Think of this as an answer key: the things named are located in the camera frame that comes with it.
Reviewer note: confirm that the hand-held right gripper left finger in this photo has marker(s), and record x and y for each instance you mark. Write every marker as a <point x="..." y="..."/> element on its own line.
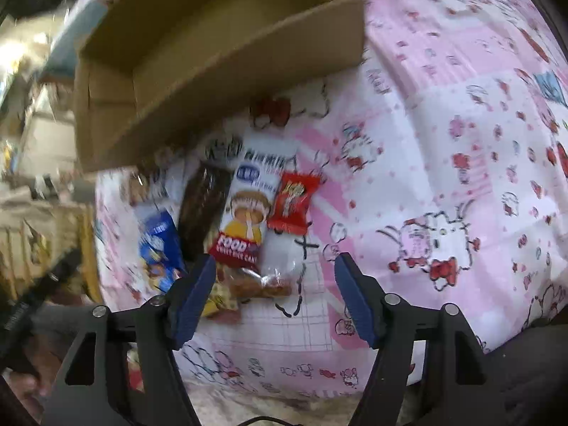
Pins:
<point x="195" y="293"/>

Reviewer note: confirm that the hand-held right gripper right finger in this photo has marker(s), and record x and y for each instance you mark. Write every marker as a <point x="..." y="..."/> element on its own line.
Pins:
<point x="355" y="301"/>

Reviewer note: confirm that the yellow snack packet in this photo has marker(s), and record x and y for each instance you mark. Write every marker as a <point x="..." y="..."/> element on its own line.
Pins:
<point x="219" y="304"/>

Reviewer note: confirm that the blue snack packet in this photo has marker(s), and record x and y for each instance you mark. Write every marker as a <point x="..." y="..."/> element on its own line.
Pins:
<point x="157" y="244"/>

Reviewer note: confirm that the clear packet of dark brown snack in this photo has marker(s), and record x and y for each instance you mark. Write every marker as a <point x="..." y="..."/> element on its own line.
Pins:
<point x="202" y="204"/>

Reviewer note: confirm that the white rice cake packet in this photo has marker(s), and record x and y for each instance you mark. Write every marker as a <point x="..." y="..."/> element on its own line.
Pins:
<point x="242" y="213"/>

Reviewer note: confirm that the small red snack packet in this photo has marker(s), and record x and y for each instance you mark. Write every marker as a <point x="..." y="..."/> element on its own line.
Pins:
<point x="293" y="202"/>

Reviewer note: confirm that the brown cardboard box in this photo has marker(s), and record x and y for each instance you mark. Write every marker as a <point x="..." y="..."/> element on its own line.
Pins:
<point x="244" y="44"/>

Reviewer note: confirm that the pink cartoon printed bed sheet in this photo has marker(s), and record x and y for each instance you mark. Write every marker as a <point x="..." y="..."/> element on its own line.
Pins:
<point x="421" y="164"/>

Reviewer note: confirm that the dark grey trousers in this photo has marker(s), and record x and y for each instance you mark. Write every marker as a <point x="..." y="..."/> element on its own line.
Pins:
<point x="523" y="377"/>

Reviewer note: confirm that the teal box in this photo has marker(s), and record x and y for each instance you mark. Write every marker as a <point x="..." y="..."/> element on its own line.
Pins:
<point x="75" y="40"/>

